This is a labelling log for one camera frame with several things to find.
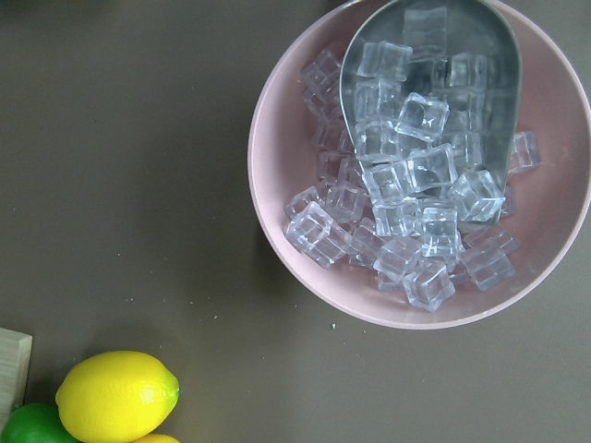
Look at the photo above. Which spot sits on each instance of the clear ice cubes pile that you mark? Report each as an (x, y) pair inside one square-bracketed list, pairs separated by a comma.
[(418, 248)]

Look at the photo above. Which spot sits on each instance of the pink bowl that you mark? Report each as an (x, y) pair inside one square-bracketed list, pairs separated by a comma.
[(552, 200)]

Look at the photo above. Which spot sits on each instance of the metal ice scoop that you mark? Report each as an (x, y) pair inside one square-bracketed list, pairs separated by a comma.
[(430, 93)]

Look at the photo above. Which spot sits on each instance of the yellow lemon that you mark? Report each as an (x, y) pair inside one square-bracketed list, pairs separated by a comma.
[(117, 396), (156, 438)]

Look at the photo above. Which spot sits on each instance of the wooden cutting board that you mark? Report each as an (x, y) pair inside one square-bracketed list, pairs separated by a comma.
[(15, 361)]

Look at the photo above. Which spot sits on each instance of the green lime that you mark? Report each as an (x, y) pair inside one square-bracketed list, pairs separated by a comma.
[(35, 423)]

